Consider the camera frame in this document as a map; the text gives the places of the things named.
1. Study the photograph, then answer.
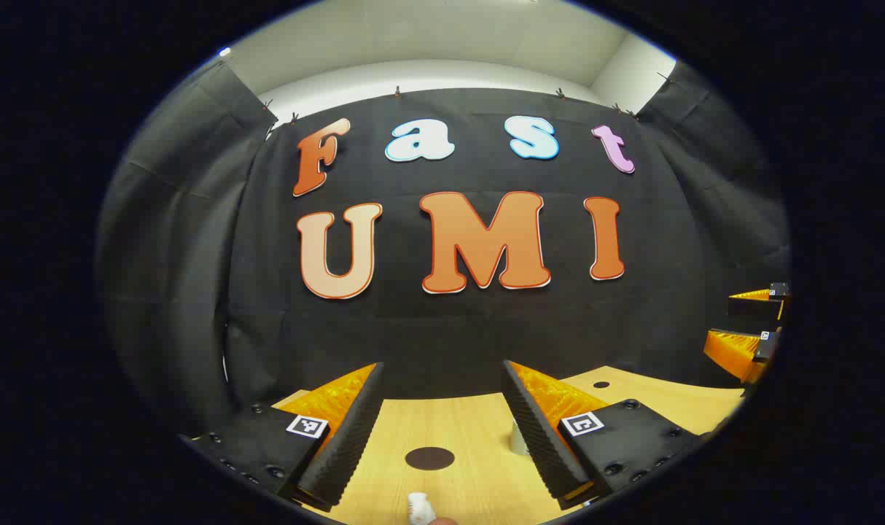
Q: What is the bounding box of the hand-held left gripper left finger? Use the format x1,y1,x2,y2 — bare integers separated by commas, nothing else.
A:
179,361,385,513

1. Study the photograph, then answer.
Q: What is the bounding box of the wooden desktop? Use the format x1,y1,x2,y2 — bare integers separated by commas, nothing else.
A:
271,365,746,525

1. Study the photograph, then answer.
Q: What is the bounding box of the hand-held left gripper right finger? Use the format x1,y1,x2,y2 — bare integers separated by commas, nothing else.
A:
501,359,707,511

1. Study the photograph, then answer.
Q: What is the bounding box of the black backdrop cloth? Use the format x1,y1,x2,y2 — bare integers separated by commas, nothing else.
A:
96,58,792,438

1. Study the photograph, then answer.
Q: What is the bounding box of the dark round coaster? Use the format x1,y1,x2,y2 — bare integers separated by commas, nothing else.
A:
405,446,456,471

